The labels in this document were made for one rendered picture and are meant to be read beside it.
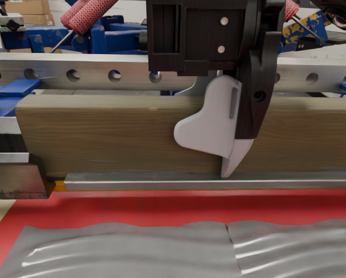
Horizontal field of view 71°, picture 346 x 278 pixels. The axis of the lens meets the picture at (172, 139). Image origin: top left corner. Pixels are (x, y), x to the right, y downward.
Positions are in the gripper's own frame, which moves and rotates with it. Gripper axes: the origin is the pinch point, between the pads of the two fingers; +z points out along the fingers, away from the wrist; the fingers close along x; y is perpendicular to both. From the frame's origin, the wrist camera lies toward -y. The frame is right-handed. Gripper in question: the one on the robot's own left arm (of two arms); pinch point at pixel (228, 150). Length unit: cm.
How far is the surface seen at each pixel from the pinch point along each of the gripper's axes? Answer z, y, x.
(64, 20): -5, 37, -68
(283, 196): 5.4, -6.4, 0.7
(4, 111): 0.4, 26.5, -10.2
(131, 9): 11, 53, -412
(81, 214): 5.1, 14.0, 2.8
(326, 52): 48, -199, -284
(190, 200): 5.2, 3.6, 1.2
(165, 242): 4.4, 6.2, 6.6
